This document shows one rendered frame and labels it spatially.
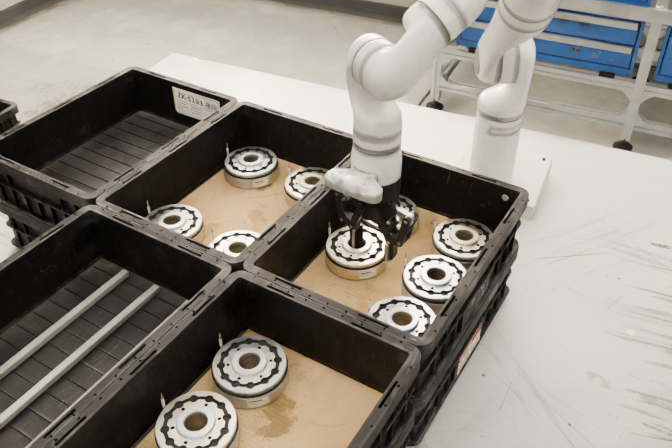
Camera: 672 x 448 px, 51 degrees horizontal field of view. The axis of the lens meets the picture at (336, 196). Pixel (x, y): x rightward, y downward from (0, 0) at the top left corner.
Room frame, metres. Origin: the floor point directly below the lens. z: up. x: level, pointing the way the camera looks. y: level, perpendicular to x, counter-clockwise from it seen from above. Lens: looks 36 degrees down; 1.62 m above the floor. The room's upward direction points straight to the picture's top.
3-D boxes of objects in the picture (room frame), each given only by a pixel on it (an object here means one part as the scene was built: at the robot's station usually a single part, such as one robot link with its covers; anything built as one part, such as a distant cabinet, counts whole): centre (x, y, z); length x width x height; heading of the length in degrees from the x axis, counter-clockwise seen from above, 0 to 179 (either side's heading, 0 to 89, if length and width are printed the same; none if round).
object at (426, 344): (0.85, -0.09, 0.92); 0.40 x 0.30 x 0.02; 148
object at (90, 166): (1.17, 0.42, 0.87); 0.40 x 0.30 x 0.11; 148
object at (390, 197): (0.87, -0.06, 0.98); 0.08 x 0.08 x 0.09
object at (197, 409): (0.55, 0.18, 0.86); 0.05 x 0.05 x 0.01
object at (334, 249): (0.89, -0.03, 0.86); 0.10 x 0.10 x 0.01
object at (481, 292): (0.85, -0.09, 0.87); 0.40 x 0.30 x 0.11; 148
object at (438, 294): (0.81, -0.15, 0.86); 0.10 x 0.10 x 0.01
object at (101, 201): (1.01, 0.16, 0.92); 0.40 x 0.30 x 0.02; 148
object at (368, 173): (0.85, -0.05, 1.05); 0.11 x 0.09 x 0.06; 145
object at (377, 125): (0.88, -0.06, 1.15); 0.09 x 0.07 x 0.15; 25
